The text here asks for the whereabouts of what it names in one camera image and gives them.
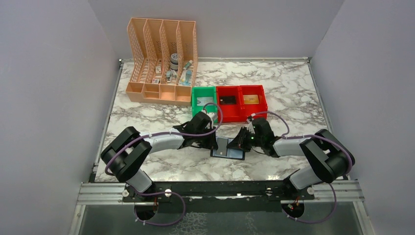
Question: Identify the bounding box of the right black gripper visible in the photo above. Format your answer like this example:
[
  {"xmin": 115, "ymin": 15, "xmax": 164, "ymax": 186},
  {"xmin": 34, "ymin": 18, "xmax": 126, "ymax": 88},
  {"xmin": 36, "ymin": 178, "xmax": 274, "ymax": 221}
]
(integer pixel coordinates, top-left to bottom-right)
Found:
[{"xmin": 227, "ymin": 126, "xmax": 263, "ymax": 151}]

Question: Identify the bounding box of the black leather card holder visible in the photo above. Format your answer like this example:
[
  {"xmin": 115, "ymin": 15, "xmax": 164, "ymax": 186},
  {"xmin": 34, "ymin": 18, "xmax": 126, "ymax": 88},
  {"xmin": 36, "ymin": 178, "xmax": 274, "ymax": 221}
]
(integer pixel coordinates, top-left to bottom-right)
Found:
[{"xmin": 210, "ymin": 137, "xmax": 245, "ymax": 161}]

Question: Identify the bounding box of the black card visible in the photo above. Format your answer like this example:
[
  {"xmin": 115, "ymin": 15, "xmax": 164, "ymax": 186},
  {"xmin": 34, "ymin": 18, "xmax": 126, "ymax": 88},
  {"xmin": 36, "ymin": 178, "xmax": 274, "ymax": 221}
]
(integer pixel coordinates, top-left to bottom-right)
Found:
[
  {"xmin": 219, "ymin": 95, "xmax": 237, "ymax": 105},
  {"xmin": 215, "ymin": 137, "xmax": 229, "ymax": 157}
]

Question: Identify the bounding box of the red plastic bin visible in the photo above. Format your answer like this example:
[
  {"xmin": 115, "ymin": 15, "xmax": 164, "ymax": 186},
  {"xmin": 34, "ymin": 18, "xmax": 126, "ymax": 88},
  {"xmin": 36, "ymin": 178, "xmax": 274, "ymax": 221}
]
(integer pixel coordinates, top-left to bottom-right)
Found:
[
  {"xmin": 240, "ymin": 85, "xmax": 268, "ymax": 116},
  {"xmin": 216, "ymin": 86, "xmax": 242, "ymax": 123}
]

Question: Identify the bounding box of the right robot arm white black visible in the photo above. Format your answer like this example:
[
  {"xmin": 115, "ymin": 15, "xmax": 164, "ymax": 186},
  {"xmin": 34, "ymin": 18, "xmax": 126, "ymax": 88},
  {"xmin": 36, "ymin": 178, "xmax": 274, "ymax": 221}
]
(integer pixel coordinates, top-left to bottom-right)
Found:
[{"xmin": 227, "ymin": 117, "xmax": 355, "ymax": 199}]

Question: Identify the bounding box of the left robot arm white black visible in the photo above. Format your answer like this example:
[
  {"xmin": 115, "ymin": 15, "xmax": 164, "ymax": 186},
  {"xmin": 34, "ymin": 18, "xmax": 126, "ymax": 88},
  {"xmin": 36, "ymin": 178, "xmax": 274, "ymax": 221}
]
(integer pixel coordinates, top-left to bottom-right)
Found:
[{"xmin": 100, "ymin": 110, "xmax": 218, "ymax": 201}]

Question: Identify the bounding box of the silver card in green bin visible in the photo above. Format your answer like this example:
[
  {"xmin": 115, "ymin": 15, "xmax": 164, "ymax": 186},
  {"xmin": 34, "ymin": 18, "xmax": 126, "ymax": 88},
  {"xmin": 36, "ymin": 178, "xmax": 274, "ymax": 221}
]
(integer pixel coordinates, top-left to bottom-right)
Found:
[{"xmin": 196, "ymin": 96, "xmax": 214, "ymax": 106}]

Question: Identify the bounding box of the black card in red bin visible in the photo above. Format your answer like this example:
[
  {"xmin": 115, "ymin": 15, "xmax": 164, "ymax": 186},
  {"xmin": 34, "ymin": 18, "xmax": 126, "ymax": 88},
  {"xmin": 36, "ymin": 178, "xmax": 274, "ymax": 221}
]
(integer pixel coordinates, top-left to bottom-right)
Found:
[{"xmin": 219, "ymin": 95, "xmax": 237, "ymax": 105}]

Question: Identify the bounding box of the gold card in red bin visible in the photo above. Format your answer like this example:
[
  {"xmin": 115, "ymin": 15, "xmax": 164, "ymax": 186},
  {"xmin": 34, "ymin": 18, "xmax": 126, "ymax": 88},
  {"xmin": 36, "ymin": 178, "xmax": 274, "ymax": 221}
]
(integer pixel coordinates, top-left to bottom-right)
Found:
[{"xmin": 243, "ymin": 94, "xmax": 259, "ymax": 105}]

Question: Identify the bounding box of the blue packaged item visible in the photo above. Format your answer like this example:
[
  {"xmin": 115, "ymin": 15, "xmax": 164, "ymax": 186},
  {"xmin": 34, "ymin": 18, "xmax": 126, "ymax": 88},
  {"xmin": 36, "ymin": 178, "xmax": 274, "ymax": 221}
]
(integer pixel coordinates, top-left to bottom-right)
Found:
[{"xmin": 179, "ymin": 60, "xmax": 193, "ymax": 86}]

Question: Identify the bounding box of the round grey tin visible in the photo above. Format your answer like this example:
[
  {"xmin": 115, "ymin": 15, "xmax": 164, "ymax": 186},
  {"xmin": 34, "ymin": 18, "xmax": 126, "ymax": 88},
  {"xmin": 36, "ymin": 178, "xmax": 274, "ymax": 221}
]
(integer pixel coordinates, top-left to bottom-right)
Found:
[{"xmin": 170, "ymin": 53, "xmax": 179, "ymax": 71}]

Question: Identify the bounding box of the peach plastic file organizer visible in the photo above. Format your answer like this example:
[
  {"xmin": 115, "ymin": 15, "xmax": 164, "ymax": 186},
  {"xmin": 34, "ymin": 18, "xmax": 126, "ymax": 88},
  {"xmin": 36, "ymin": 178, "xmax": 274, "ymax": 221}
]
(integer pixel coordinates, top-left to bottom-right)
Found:
[{"xmin": 126, "ymin": 18, "xmax": 199, "ymax": 106}]

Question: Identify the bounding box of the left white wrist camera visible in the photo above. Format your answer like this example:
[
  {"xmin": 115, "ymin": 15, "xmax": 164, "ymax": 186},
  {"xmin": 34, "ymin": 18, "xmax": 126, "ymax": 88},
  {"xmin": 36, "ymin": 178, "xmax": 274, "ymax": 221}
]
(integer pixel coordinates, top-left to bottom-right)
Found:
[{"xmin": 202, "ymin": 110, "xmax": 218, "ymax": 123}]

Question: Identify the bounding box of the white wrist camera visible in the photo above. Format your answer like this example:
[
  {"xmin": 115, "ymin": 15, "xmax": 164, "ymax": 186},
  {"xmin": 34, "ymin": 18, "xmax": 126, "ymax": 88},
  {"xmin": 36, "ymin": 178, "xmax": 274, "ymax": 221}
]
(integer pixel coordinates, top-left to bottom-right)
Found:
[
  {"xmin": 202, "ymin": 110, "xmax": 218, "ymax": 123},
  {"xmin": 247, "ymin": 116, "xmax": 254, "ymax": 134}
]

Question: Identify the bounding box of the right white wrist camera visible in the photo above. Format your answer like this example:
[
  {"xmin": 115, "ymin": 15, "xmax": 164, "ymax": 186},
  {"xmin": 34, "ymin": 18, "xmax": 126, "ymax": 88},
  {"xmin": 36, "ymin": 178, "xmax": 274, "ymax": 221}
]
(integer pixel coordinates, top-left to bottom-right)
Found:
[{"xmin": 247, "ymin": 116, "xmax": 254, "ymax": 134}]

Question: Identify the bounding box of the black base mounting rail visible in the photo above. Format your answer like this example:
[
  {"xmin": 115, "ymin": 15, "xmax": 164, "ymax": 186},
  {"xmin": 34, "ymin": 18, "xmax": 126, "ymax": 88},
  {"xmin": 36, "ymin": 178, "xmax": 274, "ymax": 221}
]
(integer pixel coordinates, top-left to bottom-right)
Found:
[{"xmin": 122, "ymin": 180, "xmax": 315, "ymax": 213}]

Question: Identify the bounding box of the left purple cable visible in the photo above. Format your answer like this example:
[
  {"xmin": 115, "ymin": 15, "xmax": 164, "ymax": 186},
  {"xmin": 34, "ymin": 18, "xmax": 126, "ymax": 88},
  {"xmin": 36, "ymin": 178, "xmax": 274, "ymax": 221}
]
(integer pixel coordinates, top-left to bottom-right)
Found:
[{"xmin": 104, "ymin": 102, "xmax": 224, "ymax": 227}]

